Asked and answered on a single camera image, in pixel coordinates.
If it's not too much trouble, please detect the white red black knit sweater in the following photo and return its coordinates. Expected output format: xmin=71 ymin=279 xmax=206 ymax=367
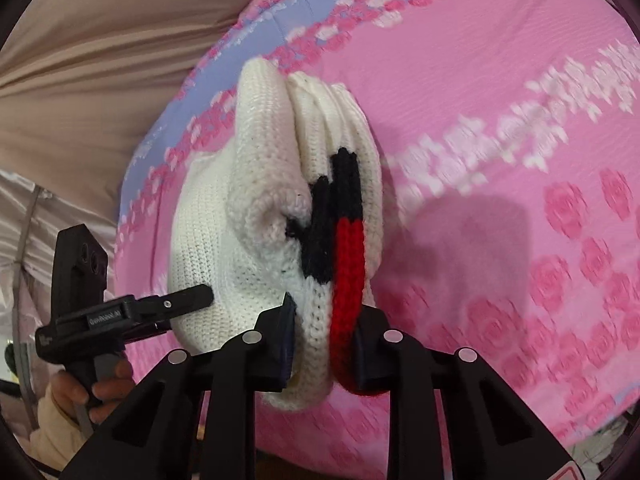
xmin=168 ymin=58 xmax=383 ymax=411

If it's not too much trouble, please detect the person's left hand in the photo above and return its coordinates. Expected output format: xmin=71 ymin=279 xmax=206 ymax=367
xmin=50 ymin=359 xmax=136 ymax=425

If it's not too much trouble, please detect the beige satin blanket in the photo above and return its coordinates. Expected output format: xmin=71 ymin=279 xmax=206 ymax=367
xmin=0 ymin=0 xmax=352 ymax=430

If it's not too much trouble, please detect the pink floral bed sheet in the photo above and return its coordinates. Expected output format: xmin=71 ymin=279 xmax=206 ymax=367
xmin=112 ymin=0 xmax=640 ymax=480

